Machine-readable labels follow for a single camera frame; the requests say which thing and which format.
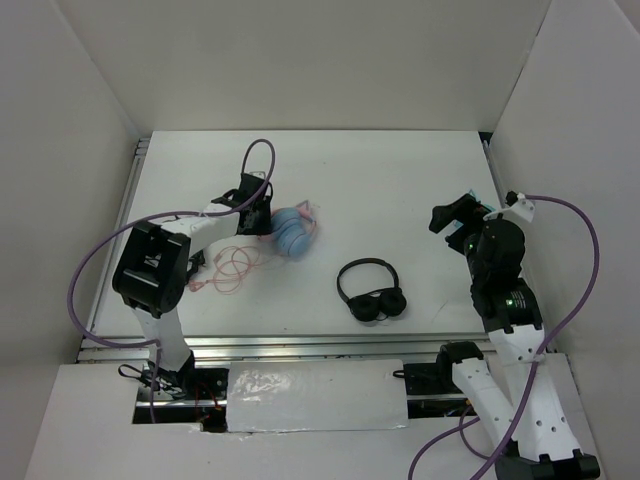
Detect aluminium front rail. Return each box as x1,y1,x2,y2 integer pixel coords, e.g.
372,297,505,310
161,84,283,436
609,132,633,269
77,333,501,364

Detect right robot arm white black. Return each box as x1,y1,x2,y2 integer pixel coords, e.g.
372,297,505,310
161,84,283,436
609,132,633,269
429,192,601,479

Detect pink blue cat-ear headphones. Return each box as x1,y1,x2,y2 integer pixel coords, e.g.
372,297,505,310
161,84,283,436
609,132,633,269
259,200,317,259

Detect left aluminium side rail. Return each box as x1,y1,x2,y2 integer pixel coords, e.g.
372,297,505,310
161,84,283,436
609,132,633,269
87,137,151,333

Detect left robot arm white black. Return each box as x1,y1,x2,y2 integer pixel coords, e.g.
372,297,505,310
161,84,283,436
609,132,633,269
112,173,273,399

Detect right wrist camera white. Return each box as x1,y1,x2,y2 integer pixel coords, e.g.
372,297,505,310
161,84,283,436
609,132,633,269
504,191,536,223

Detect white foil-taped panel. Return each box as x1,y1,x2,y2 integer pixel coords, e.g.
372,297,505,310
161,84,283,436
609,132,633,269
226,359,409,433

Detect black on-ear headphones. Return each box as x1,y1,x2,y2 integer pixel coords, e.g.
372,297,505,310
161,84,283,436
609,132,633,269
336,257,407,323

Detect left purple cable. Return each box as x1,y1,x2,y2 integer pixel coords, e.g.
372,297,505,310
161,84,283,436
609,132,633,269
67,139,277,426

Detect purple cable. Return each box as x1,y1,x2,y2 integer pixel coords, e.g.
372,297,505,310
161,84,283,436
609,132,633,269
67,139,277,426
407,194,600,480

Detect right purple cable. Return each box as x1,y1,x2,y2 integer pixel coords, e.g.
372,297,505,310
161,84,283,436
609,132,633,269
407,194,600,480

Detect teal cat-ear headphones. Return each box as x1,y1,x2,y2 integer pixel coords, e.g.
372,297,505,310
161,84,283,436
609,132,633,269
454,189,495,229

